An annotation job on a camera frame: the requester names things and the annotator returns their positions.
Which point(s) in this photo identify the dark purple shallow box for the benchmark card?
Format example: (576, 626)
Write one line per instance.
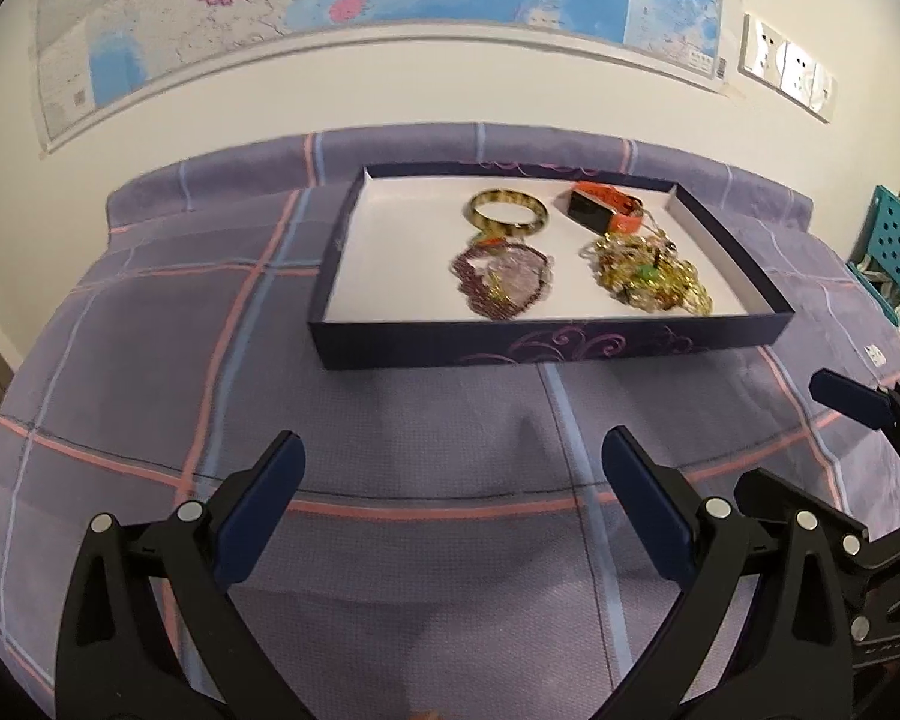
(405, 255)

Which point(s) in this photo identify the white fabric label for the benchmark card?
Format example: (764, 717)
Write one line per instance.
(875, 355)

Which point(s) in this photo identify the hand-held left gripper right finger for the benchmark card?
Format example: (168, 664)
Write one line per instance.
(649, 510)

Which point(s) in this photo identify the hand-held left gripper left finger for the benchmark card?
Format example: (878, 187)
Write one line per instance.
(259, 517)

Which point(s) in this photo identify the amber speckled bangle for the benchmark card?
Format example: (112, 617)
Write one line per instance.
(487, 229)

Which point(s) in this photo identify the teal perforated plastic basket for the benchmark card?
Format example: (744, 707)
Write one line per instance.
(896, 240)

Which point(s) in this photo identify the purple plaid blanket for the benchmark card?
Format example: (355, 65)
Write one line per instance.
(420, 435)

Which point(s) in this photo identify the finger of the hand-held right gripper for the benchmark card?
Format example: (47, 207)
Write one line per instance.
(787, 499)
(847, 396)

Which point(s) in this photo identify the white wall socket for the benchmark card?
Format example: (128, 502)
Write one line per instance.
(761, 49)
(823, 94)
(797, 69)

